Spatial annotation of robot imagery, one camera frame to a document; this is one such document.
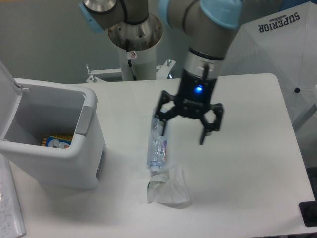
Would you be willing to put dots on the clear crushed plastic bottle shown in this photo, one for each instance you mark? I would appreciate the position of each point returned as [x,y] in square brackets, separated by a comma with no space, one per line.
[157,145]

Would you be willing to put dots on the white push-lid trash can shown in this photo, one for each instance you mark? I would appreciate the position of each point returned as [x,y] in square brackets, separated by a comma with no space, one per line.
[51,131]

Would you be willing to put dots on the crumpled white plastic bag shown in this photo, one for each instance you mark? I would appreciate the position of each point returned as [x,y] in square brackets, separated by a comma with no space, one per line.
[168,187]

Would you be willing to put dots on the colourful snack package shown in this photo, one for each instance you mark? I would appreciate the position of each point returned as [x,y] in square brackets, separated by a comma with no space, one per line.
[57,141]

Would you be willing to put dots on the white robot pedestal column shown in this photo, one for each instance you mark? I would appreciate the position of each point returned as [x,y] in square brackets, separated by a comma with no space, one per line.
[137,47]

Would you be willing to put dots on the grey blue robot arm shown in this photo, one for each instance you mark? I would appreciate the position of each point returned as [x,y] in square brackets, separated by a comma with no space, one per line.
[211,24]

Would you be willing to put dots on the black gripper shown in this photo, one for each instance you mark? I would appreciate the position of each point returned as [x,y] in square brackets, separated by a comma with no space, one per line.
[195,96]

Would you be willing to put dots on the black device at edge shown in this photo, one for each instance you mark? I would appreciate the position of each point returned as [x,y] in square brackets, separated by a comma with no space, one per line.
[309,213]

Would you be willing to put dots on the white metal mounting bracket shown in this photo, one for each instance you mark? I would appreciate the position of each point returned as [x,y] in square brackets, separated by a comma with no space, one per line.
[114,75]

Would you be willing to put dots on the white superior umbrella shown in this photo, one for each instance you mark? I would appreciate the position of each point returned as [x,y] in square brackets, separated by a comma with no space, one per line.
[284,44]

